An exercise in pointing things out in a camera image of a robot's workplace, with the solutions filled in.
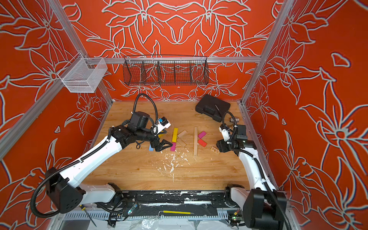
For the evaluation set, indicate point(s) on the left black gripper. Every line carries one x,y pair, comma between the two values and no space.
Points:
160,147

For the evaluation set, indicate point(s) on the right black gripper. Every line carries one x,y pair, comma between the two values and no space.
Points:
224,145

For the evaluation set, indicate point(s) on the printed natural wood block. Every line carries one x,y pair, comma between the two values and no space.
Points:
215,150

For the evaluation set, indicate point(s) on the magenta block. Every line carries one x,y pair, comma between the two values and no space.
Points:
173,147
202,134

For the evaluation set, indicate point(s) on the yellow block front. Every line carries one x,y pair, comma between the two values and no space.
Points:
175,131

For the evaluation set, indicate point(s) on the red building block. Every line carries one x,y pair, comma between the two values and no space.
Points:
202,143

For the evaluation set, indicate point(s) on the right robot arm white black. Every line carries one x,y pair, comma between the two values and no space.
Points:
262,207

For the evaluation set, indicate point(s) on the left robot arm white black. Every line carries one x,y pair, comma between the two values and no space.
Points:
64,186

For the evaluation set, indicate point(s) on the black plastic tool case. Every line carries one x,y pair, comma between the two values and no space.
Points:
212,107

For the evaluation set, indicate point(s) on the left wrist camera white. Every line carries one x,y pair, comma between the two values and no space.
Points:
161,125

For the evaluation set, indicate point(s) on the yellow pencil on rail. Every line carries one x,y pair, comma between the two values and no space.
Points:
177,212

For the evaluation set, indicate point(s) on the black wire wall basket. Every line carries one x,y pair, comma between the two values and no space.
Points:
165,71

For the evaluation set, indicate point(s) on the screwdriver yellow black handle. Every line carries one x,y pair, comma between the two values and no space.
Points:
83,208

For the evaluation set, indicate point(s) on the white mesh wall basket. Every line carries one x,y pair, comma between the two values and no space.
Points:
83,77

